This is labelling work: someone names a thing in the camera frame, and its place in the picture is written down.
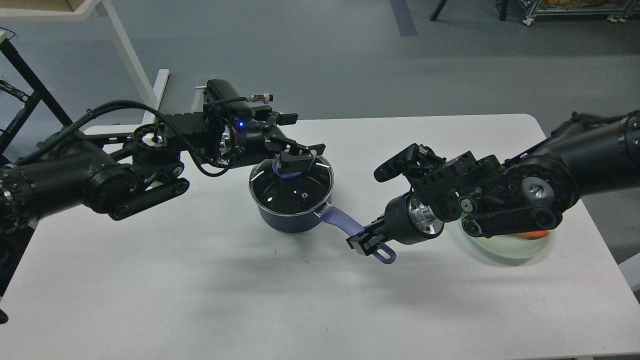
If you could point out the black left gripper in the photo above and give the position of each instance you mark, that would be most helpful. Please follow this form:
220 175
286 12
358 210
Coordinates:
248 140

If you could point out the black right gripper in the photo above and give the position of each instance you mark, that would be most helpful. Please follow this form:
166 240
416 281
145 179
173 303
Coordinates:
406 220

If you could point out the glass lid with blue knob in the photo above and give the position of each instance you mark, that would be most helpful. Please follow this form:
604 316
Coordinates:
287 195

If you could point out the blue saucepan with handle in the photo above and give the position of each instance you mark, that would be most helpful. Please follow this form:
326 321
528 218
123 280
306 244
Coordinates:
326 213

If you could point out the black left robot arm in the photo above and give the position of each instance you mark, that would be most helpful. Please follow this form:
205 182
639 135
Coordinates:
123 174

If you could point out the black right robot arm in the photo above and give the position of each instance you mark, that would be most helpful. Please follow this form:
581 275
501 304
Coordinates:
587 154

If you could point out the translucent green plate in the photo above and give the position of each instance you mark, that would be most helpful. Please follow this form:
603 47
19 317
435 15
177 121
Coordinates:
509 247

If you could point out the orange toy carrot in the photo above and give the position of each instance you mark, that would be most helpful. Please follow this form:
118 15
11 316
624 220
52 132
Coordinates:
537 234

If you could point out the black metal stand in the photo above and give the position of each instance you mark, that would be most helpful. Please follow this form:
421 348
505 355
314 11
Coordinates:
39 94

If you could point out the black furniture leg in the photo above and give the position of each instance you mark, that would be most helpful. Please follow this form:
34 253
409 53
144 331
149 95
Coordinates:
501 5

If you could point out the metal wheeled cart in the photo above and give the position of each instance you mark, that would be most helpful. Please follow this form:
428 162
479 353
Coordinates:
616 11

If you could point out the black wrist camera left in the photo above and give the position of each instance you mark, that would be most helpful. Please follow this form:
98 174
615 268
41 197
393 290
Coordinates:
221 100

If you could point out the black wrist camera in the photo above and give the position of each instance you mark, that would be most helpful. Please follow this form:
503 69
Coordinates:
221 100
414 161

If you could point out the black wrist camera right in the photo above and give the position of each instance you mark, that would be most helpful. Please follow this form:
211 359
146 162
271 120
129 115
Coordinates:
414 161

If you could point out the white table frame leg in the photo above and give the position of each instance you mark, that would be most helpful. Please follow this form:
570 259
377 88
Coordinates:
41 11

